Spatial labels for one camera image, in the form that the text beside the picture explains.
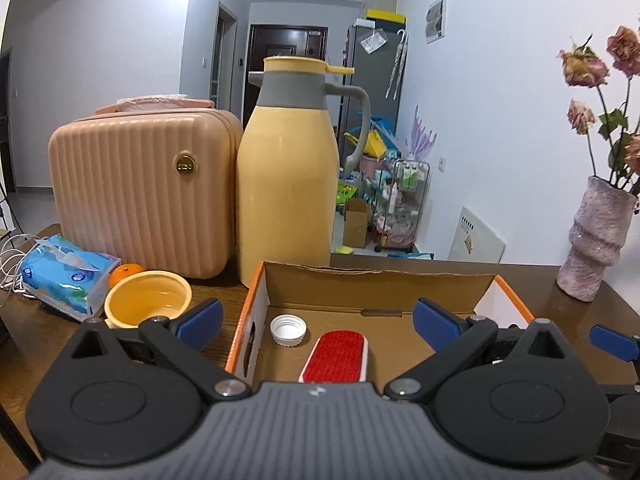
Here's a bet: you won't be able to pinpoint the grey interior door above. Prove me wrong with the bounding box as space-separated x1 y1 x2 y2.
210 1 238 111

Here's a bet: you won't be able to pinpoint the wire storage cart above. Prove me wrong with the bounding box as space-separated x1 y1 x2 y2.
372 159 431 253

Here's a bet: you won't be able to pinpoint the clear plastic bag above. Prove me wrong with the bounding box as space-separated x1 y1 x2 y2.
359 30 388 55

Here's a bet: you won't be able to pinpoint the folded umbrella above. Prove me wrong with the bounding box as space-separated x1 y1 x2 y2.
385 30 410 100

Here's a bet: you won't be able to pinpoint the red cardboard box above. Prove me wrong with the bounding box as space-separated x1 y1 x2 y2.
225 260 536 396

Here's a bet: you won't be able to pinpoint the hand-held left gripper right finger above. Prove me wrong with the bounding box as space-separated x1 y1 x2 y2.
384 298 576 403

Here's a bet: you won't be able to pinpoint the yellow ceramic mug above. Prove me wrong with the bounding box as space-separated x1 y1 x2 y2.
104 270 193 330

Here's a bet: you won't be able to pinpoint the blue tissue pack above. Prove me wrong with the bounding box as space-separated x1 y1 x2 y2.
20 234 122 323

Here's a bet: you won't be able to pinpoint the dried pink roses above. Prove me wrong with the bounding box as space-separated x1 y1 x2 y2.
557 25 640 197

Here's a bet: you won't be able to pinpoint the grey cabinet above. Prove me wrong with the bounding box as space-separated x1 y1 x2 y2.
339 19 407 161

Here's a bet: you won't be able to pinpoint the small brown cardboard box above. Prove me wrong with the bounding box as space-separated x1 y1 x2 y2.
343 198 373 248

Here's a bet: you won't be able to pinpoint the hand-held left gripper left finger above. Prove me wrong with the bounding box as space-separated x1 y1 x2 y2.
65 298 252 403

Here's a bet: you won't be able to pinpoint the white board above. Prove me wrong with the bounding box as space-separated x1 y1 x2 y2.
447 206 506 263

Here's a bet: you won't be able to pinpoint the white cables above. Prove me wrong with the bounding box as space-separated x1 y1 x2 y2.
0 234 36 293

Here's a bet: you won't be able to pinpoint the pink textured vase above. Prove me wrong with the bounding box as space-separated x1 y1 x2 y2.
556 175 639 303

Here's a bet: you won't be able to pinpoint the pink ribbed suitcase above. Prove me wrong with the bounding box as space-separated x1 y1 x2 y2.
48 94 244 281

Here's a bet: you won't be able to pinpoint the orange fruit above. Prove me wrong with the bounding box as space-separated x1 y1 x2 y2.
108 263 146 291

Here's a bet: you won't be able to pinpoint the yellow box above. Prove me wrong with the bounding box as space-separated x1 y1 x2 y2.
364 8 407 25

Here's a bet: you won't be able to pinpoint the wall electrical panel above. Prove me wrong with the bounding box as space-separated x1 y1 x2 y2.
425 0 447 44

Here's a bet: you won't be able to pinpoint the red and white lint brush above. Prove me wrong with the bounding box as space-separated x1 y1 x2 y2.
298 331 370 385

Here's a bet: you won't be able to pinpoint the blue plastic hangers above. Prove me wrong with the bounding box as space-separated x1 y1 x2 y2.
345 115 401 158

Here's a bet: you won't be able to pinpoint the purple coral wall decal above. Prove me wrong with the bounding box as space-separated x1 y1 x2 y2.
407 105 437 161

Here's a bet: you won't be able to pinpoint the dark wooden door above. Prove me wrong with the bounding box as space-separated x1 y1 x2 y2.
243 24 329 126

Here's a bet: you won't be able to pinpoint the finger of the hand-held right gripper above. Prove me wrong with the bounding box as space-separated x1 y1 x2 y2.
589 324 640 364

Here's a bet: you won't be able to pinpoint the white bottle cap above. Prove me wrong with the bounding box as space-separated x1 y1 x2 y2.
270 314 308 347

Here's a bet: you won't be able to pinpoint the yellow thermos jug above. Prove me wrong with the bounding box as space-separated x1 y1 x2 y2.
236 56 372 289

